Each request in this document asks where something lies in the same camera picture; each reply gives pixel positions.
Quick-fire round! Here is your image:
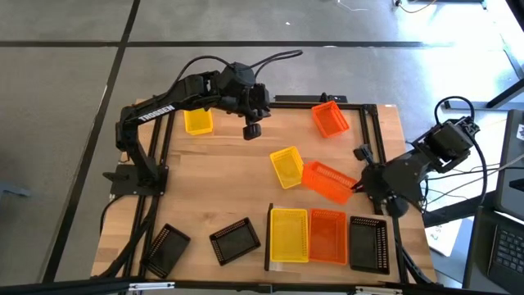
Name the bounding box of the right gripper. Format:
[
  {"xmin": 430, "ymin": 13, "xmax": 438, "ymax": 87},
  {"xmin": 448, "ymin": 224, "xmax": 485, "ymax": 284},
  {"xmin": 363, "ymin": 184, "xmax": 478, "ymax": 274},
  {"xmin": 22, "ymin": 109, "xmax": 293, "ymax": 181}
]
[{"xmin": 350, "ymin": 163, "xmax": 393, "ymax": 202}]

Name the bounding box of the orange plastic perforated basket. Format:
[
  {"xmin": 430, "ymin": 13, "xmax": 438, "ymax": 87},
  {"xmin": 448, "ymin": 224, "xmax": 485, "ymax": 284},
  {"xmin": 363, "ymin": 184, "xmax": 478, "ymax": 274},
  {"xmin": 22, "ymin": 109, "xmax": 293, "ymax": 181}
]
[
  {"xmin": 301, "ymin": 160, "xmax": 359, "ymax": 206},
  {"xmin": 311, "ymin": 100, "xmax": 350, "ymax": 139},
  {"xmin": 308, "ymin": 208, "xmax": 349, "ymax": 266}
]

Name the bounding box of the black plastic perforated basket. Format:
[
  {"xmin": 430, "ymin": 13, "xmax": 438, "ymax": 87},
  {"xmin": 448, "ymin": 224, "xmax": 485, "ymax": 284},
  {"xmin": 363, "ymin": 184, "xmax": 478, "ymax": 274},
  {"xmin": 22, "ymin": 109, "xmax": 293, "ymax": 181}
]
[
  {"xmin": 209, "ymin": 216, "xmax": 262, "ymax": 267},
  {"xmin": 140, "ymin": 222, "xmax": 192, "ymax": 280},
  {"xmin": 348, "ymin": 215, "xmax": 391, "ymax": 275}
]

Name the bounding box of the yellow plastic perforated basket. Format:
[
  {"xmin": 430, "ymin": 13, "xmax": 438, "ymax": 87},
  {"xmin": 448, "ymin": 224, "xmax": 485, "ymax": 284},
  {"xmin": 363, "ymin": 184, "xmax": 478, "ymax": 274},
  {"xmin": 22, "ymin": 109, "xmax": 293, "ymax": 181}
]
[
  {"xmin": 269, "ymin": 207, "xmax": 309, "ymax": 264},
  {"xmin": 183, "ymin": 108, "xmax": 215, "ymax": 137},
  {"xmin": 269, "ymin": 145, "xmax": 305, "ymax": 190}
]

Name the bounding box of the black diagonal floor beam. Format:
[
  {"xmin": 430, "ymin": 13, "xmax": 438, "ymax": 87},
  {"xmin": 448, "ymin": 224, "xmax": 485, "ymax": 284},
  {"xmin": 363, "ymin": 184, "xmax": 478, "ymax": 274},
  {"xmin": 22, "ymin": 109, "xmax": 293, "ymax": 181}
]
[{"xmin": 423, "ymin": 192, "xmax": 496, "ymax": 229}]

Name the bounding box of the white paper sheet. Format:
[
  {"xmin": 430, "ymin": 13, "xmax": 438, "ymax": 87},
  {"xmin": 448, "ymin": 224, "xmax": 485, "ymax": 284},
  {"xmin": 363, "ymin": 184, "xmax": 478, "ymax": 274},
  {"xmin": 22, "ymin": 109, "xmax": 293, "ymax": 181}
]
[{"xmin": 424, "ymin": 220, "xmax": 463, "ymax": 257}]

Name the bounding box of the dark grey monitor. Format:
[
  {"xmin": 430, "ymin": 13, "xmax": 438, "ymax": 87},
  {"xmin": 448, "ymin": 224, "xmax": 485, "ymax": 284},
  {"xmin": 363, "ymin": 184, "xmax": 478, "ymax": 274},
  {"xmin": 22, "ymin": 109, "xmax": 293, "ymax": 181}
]
[{"xmin": 493, "ymin": 108, "xmax": 524, "ymax": 222}]

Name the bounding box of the black laptop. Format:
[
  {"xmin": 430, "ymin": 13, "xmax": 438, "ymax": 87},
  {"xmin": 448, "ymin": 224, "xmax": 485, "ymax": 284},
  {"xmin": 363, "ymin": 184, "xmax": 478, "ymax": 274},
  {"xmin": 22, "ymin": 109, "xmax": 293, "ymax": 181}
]
[{"xmin": 489, "ymin": 223, "xmax": 524, "ymax": 294}]

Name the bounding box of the black floor stand leg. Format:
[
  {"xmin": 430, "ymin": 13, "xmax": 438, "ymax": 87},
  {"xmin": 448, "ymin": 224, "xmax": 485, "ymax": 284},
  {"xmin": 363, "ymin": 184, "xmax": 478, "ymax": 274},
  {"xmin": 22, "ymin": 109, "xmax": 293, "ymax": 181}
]
[{"xmin": 444, "ymin": 77, "xmax": 524, "ymax": 111}]

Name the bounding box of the black aluminium crossbeam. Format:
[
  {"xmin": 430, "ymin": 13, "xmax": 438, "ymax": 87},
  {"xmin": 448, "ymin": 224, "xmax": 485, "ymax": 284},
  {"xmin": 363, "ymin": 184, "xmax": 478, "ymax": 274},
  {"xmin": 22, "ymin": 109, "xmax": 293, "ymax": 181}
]
[{"xmin": 0, "ymin": 277, "xmax": 524, "ymax": 295}]

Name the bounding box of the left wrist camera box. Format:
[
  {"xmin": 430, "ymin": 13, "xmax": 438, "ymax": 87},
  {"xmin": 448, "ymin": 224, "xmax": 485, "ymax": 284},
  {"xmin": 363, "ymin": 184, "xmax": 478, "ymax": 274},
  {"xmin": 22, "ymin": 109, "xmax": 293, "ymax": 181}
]
[{"xmin": 242, "ymin": 122, "xmax": 262, "ymax": 141}]

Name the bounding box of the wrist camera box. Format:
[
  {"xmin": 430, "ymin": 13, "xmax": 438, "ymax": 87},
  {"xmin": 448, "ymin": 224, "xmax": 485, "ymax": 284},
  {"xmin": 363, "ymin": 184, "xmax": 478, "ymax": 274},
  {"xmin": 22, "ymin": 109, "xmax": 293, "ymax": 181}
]
[
  {"xmin": 354, "ymin": 145, "xmax": 376, "ymax": 165},
  {"xmin": 242, "ymin": 122, "xmax": 262, "ymax": 141}
]

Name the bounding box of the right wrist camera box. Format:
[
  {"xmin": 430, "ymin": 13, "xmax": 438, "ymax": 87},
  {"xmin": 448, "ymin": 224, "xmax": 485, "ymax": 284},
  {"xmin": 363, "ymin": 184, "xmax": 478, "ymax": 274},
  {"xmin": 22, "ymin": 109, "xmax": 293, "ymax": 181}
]
[{"xmin": 354, "ymin": 145, "xmax": 376, "ymax": 165}]

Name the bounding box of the black aluminium table frame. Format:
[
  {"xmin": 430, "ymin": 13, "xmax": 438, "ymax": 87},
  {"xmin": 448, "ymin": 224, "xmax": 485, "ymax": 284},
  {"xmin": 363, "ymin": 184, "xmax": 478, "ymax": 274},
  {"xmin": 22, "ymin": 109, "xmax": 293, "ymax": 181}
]
[{"xmin": 96, "ymin": 100, "xmax": 441, "ymax": 288}]

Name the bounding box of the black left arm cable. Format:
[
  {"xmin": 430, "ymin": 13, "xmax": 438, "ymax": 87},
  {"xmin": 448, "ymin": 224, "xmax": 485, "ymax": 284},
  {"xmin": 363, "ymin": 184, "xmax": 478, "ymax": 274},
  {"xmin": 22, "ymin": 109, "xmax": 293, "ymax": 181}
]
[{"xmin": 168, "ymin": 48, "xmax": 305, "ymax": 89}]

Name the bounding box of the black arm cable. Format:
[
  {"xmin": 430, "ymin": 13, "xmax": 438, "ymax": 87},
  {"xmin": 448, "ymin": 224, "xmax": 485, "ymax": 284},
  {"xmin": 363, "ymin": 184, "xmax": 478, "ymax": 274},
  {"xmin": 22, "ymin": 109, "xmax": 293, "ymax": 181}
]
[
  {"xmin": 168, "ymin": 48, "xmax": 305, "ymax": 89},
  {"xmin": 432, "ymin": 95, "xmax": 490, "ymax": 206}
]

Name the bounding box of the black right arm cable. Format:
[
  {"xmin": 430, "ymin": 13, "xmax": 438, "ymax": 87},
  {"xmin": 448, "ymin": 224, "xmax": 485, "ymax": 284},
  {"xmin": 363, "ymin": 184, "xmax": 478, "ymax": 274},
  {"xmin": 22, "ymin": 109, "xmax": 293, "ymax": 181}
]
[{"xmin": 432, "ymin": 95, "xmax": 490, "ymax": 206}]

